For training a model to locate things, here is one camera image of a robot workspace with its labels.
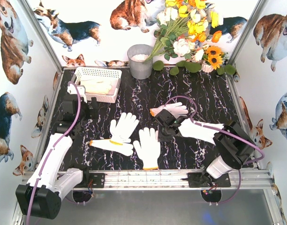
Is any white glove orange cuff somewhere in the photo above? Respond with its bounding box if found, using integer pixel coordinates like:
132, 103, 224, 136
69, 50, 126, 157
150, 102, 189, 119
133, 127, 161, 170
89, 139, 134, 156

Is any aluminium front rail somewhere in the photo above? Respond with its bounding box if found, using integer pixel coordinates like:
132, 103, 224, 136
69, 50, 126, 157
20, 170, 274, 190

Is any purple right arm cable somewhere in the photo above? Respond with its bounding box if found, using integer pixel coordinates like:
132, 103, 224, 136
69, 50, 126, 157
163, 95, 265, 204

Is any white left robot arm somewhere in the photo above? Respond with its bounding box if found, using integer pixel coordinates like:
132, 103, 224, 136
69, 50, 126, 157
15, 94, 98, 223

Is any white plastic storage basket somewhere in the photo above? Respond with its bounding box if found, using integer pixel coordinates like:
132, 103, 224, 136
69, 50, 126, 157
74, 67, 122, 103

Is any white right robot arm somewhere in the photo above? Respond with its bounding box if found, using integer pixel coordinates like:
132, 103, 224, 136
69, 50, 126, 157
150, 109, 258, 179

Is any grey metal bucket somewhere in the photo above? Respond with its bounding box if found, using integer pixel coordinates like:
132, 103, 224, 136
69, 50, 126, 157
127, 44, 153, 80

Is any cream glove red cuff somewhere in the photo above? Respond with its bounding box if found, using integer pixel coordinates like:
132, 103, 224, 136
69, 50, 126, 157
80, 79, 118, 95

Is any white glove orange cuff top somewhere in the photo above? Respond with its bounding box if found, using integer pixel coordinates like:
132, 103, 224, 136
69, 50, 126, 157
150, 102, 189, 119

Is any artificial flower bouquet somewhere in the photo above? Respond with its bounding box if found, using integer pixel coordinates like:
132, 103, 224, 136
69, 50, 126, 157
149, 0, 225, 66

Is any small sunflower pot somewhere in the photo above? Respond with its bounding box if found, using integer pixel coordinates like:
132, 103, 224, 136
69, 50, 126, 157
201, 45, 236, 76

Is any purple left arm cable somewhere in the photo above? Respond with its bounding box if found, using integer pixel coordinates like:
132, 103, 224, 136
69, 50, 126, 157
25, 81, 82, 225

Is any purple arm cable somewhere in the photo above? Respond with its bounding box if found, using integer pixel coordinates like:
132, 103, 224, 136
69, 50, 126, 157
25, 81, 82, 225
163, 95, 265, 204

